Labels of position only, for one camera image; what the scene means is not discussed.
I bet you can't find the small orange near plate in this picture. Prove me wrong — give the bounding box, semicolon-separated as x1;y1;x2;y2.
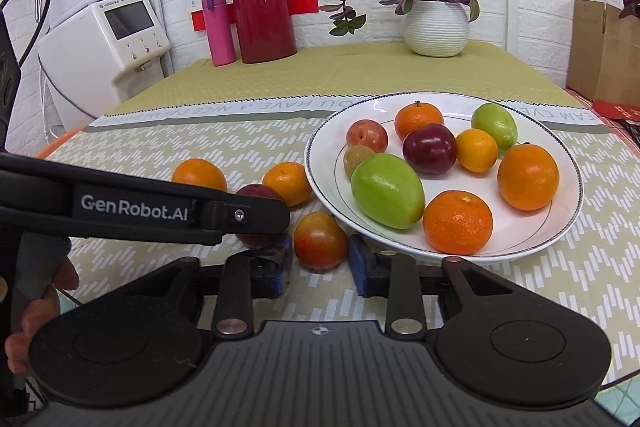
262;161;311;208

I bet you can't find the patterned beige tablecloth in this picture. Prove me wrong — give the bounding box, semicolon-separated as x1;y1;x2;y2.
44;38;640;388

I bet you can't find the yellow-orange small citrus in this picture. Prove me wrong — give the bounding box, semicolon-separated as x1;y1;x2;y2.
456;128;499;174

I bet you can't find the pink-red plum front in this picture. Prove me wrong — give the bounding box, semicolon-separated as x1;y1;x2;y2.
346;119;388;153

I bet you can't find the dark red plum back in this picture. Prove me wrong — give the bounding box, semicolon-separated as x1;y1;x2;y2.
236;183;290;249

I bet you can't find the person's left hand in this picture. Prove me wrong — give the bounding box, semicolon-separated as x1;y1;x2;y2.
4;258;79;376

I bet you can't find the red-yellow plum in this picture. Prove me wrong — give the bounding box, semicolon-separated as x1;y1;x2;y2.
293;211;348;271

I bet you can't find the black cable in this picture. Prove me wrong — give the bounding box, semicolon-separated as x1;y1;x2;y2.
0;0;54;68

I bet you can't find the orange plastic stool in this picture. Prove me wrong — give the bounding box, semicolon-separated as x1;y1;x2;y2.
35;127;82;159

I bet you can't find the dark red plum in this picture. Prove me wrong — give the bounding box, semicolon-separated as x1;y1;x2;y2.
236;183;290;249
402;124;458;176

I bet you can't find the brown cardboard box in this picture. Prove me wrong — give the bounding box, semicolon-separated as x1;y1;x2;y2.
566;0;640;107

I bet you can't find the large orange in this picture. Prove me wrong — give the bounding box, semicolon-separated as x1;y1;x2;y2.
497;143;560;212
171;158;228;192

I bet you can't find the red envelope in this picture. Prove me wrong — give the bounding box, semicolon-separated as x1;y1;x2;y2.
592;101;640;124

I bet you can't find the white oval plate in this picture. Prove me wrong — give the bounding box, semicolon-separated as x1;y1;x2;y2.
304;91;585;265

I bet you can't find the white plant pot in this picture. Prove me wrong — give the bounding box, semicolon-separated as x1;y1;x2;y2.
401;1;470;57

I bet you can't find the green jujube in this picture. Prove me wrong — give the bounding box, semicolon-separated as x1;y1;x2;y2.
350;153;425;230
471;103;518;152

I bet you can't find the dark red thermos jug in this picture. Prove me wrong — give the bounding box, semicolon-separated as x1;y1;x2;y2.
233;0;297;64

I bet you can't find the tangerine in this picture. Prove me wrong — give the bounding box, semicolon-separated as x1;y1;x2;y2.
422;191;494;256

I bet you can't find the white water dispenser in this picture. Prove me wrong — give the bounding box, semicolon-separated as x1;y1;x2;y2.
37;0;171;131

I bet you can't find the pink thermos bottle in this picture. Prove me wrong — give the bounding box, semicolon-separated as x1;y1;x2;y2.
202;0;236;66

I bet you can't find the mandarin with stem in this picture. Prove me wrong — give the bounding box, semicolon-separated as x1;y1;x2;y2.
394;101;444;141

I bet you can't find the brown longan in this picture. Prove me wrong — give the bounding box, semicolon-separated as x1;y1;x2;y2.
343;144;375;180

